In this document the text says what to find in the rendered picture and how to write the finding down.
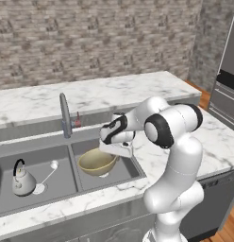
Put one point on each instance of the grey fridge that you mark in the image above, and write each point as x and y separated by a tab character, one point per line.
227	78

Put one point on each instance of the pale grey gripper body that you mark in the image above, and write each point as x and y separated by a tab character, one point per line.
117	150

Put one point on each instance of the tap lever with red tip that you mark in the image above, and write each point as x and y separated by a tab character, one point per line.
77	121

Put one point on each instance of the grey curved tap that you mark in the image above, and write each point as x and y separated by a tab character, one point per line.
65	113

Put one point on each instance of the grey cupboard under sink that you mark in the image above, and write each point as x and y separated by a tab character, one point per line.
90	228

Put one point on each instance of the grey dishwasher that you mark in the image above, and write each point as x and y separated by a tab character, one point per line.
213	201

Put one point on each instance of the grey double sink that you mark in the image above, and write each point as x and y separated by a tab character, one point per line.
59	176

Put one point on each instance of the beige bowl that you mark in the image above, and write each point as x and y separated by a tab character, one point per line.
96	164

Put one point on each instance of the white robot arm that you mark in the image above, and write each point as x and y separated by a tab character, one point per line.
181	164

